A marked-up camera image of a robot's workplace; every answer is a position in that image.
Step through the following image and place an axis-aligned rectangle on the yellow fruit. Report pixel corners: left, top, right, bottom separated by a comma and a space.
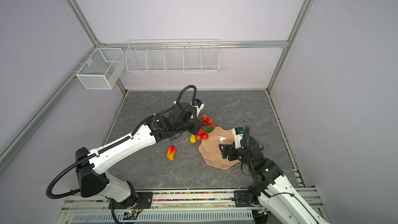
190, 135, 198, 144

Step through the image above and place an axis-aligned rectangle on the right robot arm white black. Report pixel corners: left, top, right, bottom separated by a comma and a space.
219, 126, 328, 224

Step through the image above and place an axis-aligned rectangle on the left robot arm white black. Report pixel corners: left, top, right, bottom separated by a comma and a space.
46, 85, 204, 208

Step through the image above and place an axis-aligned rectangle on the pink scalloped fruit bowl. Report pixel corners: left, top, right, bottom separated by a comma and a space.
199, 127, 239, 170

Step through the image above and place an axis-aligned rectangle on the red yellow mango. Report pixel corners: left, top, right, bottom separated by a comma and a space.
166, 145, 176, 161

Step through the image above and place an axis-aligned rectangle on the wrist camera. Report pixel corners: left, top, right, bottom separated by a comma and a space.
233, 127, 245, 149
192, 99, 205, 117

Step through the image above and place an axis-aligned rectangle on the white mesh box basket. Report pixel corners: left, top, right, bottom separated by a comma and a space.
76, 48, 126, 90

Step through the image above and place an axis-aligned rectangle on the red grape bunch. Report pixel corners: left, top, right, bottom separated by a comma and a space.
194, 115, 215, 141

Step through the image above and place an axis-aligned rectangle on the aluminium frame profile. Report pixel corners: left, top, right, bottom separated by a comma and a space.
1, 0, 314, 173

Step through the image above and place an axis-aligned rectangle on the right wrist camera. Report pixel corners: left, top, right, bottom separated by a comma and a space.
233, 127, 245, 149

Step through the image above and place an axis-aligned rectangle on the white wire basket long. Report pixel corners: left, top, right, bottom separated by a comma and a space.
125, 39, 220, 73

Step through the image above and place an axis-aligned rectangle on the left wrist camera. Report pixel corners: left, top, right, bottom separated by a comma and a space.
192, 99, 205, 117

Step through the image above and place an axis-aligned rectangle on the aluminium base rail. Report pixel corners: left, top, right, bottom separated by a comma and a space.
60, 188, 324, 213

